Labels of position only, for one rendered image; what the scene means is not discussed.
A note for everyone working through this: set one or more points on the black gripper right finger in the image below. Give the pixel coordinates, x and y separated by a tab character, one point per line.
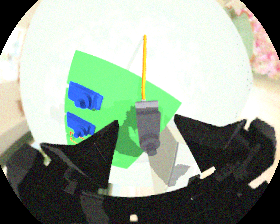
206	141

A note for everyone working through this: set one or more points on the green rectangular block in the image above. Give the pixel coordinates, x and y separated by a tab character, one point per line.
99	92

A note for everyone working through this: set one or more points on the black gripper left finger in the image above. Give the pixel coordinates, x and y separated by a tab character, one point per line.
92	157

